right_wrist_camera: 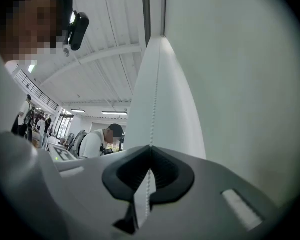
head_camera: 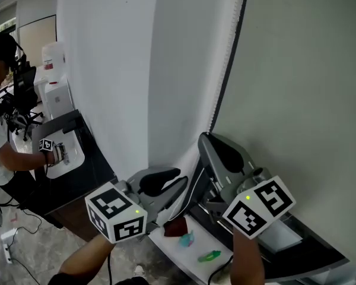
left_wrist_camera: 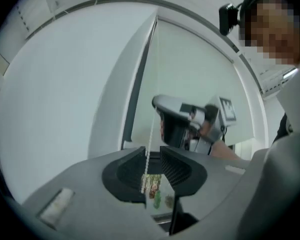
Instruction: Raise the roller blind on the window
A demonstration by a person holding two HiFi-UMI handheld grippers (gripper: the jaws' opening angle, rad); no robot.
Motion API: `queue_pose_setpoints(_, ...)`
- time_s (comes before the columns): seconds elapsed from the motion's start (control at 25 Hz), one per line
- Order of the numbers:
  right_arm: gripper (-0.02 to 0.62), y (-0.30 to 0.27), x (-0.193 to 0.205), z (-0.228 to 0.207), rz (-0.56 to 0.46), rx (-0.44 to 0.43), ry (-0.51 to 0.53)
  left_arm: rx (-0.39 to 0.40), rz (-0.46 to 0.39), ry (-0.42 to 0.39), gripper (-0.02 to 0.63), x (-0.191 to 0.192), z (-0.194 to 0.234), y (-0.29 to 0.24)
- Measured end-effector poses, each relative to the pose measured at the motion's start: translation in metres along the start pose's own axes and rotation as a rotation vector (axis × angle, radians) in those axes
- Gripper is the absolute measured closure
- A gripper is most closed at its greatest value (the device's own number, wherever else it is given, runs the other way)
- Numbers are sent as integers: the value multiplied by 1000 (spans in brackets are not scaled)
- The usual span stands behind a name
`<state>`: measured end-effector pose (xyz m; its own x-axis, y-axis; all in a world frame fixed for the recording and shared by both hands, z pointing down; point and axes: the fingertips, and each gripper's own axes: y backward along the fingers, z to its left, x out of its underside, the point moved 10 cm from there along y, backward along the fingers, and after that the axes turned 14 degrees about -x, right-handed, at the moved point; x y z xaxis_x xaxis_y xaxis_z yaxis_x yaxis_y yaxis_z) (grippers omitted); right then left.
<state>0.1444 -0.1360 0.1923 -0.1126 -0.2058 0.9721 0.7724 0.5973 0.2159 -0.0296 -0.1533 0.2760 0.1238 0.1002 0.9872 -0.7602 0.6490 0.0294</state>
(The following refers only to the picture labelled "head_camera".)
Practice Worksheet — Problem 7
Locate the black office chair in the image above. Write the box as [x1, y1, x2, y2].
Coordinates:
[13, 65, 44, 142]

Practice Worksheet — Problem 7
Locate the white water dispenser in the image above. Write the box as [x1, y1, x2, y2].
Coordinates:
[44, 81, 74, 121]

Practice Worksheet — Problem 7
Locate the dark red cloth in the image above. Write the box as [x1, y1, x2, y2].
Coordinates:
[163, 217, 188, 238]

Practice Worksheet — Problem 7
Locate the black faucet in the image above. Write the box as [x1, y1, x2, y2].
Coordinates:
[62, 118, 85, 135]

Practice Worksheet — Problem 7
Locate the dark wooden vanity cabinet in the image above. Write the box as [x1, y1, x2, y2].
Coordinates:
[17, 109, 119, 243]

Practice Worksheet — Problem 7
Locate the person's left forearm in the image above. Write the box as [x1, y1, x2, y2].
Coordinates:
[58, 233, 116, 285]

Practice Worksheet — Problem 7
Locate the hand-held gripper cable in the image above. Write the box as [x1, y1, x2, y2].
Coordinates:
[106, 249, 113, 285]
[206, 255, 234, 285]

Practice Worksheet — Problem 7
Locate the white window sill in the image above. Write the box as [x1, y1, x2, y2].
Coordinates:
[150, 212, 235, 285]

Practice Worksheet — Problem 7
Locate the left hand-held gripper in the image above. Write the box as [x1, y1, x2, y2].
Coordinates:
[84, 166, 190, 245]

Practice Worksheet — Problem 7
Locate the person's right forearm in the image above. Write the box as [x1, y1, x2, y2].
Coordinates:
[230, 227, 266, 285]

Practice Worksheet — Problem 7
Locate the green bottle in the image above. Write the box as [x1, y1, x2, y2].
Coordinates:
[197, 249, 222, 263]

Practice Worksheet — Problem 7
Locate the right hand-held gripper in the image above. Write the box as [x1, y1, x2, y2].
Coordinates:
[197, 132, 297, 240]

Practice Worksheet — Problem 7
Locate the right hand-held gripper cable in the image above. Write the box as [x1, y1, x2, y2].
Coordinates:
[206, 255, 234, 285]

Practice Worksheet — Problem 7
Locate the white sink basin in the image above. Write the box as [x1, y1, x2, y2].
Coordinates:
[32, 129, 86, 180]

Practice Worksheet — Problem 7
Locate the person's black clothing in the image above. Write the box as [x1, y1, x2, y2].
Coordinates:
[47, 272, 151, 285]

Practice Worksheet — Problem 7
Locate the teal spray bottle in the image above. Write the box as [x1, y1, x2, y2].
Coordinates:
[178, 230, 196, 248]

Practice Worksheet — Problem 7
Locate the beige framed board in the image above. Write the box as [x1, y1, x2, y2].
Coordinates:
[17, 14, 58, 68]

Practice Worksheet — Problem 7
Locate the white water jug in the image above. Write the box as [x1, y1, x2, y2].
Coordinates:
[41, 42, 66, 84]

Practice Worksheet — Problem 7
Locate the white power strip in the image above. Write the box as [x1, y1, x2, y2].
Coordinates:
[0, 226, 18, 264]

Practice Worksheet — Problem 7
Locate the white roller blind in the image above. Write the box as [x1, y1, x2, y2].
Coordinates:
[211, 0, 356, 267]

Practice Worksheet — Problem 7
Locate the left hand-held gripper cable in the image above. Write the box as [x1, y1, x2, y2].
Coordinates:
[106, 249, 113, 285]

